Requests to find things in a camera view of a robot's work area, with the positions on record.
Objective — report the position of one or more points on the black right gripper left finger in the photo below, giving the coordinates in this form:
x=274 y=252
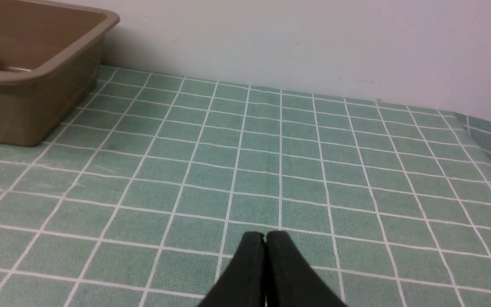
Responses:
x=241 y=283

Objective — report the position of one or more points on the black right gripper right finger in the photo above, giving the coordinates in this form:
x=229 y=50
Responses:
x=289 y=280

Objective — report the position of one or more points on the green checkered tablecloth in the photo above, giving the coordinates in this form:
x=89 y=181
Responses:
x=141 y=195

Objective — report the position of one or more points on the olive plastic storage bin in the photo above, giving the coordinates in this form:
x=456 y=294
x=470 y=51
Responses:
x=50 y=57

